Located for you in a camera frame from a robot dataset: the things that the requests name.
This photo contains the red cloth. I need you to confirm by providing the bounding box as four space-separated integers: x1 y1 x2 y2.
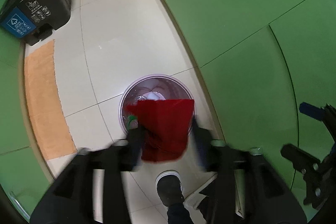
135 100 195 163

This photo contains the pink round trash bin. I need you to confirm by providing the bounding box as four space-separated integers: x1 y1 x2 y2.
118 74 193 133

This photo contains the black left shoe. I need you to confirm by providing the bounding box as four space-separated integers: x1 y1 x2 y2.
155 170 185 207

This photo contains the orange floor mat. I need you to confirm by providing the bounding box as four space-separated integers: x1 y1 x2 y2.
24 40 77 160

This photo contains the green cabinet front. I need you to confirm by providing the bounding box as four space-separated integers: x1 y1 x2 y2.
165 0 335 222

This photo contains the black dual recycling bin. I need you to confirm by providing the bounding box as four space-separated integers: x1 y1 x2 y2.
1 0 71 46

